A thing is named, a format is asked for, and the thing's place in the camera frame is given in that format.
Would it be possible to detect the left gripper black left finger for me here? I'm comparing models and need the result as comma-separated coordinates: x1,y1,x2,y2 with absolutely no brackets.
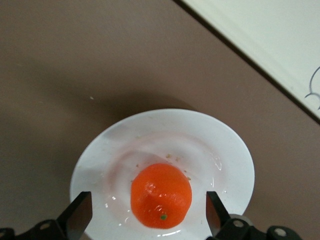
14,191,94,240

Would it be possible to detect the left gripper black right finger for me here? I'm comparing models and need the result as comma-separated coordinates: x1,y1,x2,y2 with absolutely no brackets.
205,190,304,240

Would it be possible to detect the orange mandarin fruit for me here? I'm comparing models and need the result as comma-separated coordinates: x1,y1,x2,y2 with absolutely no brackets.
130,162,193,230

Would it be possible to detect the white round plate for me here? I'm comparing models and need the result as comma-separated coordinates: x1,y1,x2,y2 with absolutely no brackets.
69,108,256,240

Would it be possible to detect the brown table cover sheet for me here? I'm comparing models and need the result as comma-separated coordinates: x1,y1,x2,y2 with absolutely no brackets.
0,0,320,240

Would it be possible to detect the cream bear print tray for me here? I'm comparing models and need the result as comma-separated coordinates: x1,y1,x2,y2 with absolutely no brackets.
174,0,320,126

